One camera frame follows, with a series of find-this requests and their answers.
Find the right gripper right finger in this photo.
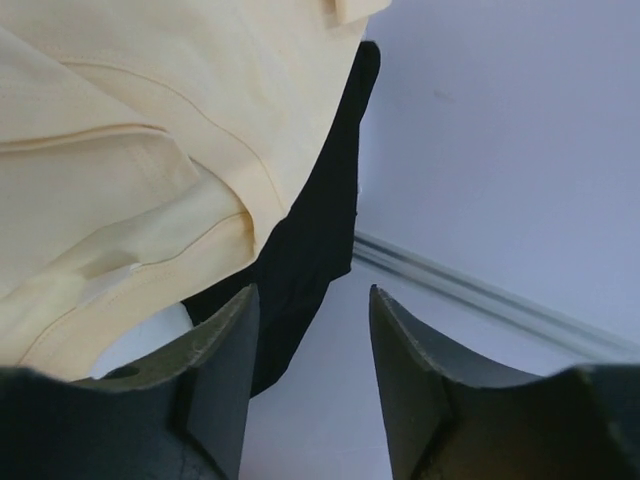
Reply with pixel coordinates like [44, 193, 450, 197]
[369, 287, 639, 479]

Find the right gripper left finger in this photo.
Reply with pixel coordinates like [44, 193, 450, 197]
[1, 286, 259, 479]

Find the cream yellow t shirt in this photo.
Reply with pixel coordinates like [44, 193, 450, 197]
[1, 0, 386, 381]

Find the folded black t shirt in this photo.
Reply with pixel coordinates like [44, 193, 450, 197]
[183, 41, 381, 395]

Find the right corner aluminium post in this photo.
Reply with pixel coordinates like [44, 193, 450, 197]
[353, 232, 639, 363]

